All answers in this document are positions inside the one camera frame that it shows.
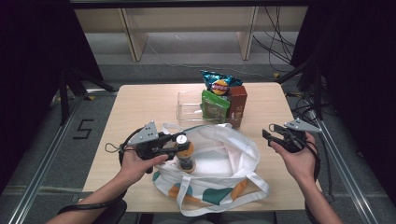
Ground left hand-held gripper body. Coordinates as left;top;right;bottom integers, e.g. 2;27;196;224
127;120;176;161

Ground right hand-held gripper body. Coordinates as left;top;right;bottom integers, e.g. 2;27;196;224
279;118;321;153

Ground orange drink bottle white cap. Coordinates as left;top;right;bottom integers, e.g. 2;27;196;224
174;133;197;175

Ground clear plastic container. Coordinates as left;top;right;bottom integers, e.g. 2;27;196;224
176;90;245;122

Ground white patterned tote bag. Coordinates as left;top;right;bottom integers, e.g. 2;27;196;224
152;122;270;217

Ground brown carton box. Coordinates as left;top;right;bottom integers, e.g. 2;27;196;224
226;85;248;129

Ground green snack pouch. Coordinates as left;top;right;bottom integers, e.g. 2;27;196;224
200;89;232;120

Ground teal chip bag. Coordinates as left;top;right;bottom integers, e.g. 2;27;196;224
200;69;244;96

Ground person's right hand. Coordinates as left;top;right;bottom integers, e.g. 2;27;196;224
270;132;318;185

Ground person's left hand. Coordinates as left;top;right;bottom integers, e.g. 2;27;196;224
120;152;169;188

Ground black metal stand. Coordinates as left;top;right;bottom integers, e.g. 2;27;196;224
58;66;118;125
275;59;325;120

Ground person's grey trousers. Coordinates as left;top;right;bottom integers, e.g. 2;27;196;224
155;213;272;224

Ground black chair seat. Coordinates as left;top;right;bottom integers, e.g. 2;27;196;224
92;199;128;224

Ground dark curtain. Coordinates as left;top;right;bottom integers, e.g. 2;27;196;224
290;0;396;200
0;0;106;194

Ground light wooden desk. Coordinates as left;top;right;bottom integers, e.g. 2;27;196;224
74;6;309;63

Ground black floor cable tangle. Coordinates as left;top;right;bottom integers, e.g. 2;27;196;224
286;90;317;124

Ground right hand-held gripper black cable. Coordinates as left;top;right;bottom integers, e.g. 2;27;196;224
303;139;322;224

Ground hand-held gripper black cable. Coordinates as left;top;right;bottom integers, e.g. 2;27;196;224
303;139;322;224
59;127;148;216

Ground metal floor rail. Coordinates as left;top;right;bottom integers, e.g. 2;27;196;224
311;108;379;224
7;90;94;224

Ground left hand-held gripper black cable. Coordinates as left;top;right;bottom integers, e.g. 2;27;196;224
59;127;148;216

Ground black hanging cables bundle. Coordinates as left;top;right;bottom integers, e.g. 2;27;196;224
251;6;297;73

